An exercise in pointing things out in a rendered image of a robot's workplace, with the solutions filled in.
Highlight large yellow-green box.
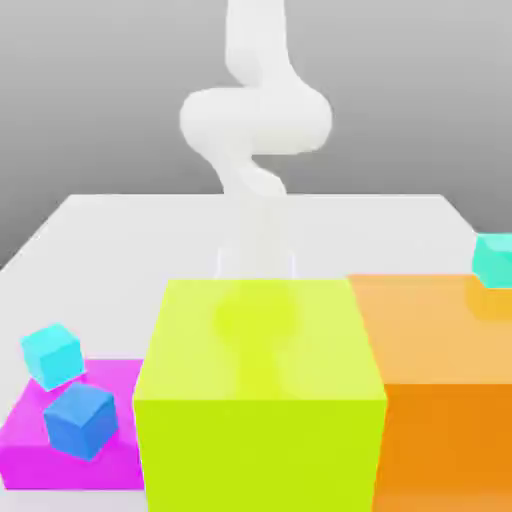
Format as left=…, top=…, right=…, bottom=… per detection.
left=132, top=277, right=388, bottom=512

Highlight large orange box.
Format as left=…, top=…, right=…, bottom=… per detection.
left=346, top=272, right=512, bottom=512

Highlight small cyan cube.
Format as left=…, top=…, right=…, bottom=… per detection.
left=19, top=322, right=87, bottom=393

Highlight small blue cube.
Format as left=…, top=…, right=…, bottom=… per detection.
left=42, top=380, right=120, bottom=462

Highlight large magenta box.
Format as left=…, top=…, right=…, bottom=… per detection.
left=0, top=357, right=147, bottom=492

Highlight small turquoise cube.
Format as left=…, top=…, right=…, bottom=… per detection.
left=471, top=232, right=512, bottom=290

